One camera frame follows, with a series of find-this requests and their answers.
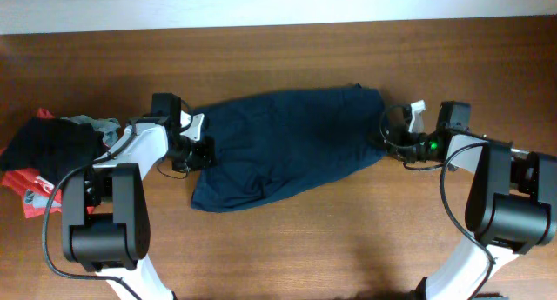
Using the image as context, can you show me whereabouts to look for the navy blue shorts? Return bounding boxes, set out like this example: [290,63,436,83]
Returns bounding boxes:
[191,84,385,213]

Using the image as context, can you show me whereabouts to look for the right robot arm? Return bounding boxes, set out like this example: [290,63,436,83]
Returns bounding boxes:
[376,101,556,300]

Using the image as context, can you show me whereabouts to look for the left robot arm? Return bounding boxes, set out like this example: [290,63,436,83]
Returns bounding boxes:
[61,93,216,299]

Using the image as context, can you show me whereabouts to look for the light blue grey folded garment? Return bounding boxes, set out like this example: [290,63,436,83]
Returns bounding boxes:
[23,114,122,208]

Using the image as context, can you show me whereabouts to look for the black folded garment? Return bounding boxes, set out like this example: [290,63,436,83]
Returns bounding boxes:
[1,117,106,185]

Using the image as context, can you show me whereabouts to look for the left black camera cable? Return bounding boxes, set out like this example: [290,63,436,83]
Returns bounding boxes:
[41,98,196,300]

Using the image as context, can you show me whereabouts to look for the black camera cable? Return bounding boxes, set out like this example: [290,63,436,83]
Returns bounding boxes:
[378,103,498,300]
[41,98,196,300]

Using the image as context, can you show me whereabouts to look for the right black camera cable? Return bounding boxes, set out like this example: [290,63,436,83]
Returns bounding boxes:
[378,103,498,300]

